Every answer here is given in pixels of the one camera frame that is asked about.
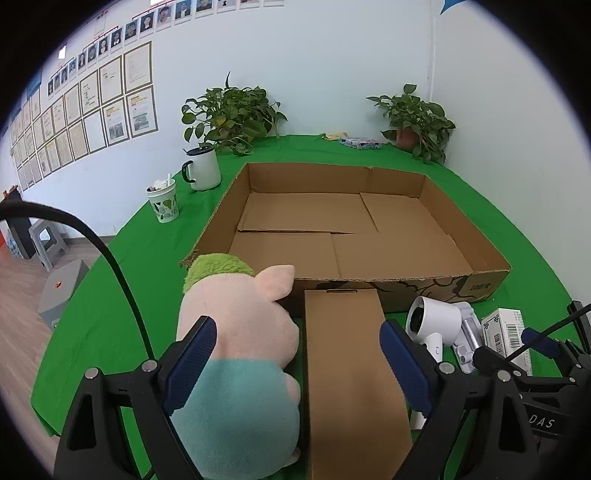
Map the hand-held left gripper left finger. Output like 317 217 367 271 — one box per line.
54 316 219 480

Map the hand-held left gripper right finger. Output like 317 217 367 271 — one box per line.
379 318 542 480

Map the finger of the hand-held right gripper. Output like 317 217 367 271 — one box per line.
521 300 591 366
475 346 579 391

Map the white medicine box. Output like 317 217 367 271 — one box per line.
480 308 533 376

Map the white phone stand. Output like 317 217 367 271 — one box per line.
450 302 483 374

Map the small brown cardboard box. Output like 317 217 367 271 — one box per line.
304 288 414 480

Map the white hair dryer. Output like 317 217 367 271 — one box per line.
405 295 462 430

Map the pink plush pig toy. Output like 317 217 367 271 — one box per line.
177 253 303 478

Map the large cardboard box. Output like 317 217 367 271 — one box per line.
179 161 512 315

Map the grey plastic stool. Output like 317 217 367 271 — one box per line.
38 259 90 330
28 219 70 272

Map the green patterned cup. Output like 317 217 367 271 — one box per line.
146 173 180 224

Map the black cabinet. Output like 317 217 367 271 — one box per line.
6 215 36 259

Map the pack of small boxes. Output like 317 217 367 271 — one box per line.
339 135 383 151

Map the small potted plant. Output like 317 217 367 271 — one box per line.
366 83 457 166

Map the large bushy potted plant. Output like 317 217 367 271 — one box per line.
181 71 288 155

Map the row of portrait photos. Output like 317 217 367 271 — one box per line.
25 0 264 97

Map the black cable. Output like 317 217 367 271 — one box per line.
0 199 160 367
505 307 591 365

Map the white mug with black handle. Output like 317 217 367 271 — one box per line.
181 144 222 192

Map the group of framed wall documents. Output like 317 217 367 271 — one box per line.
9 41 158 192

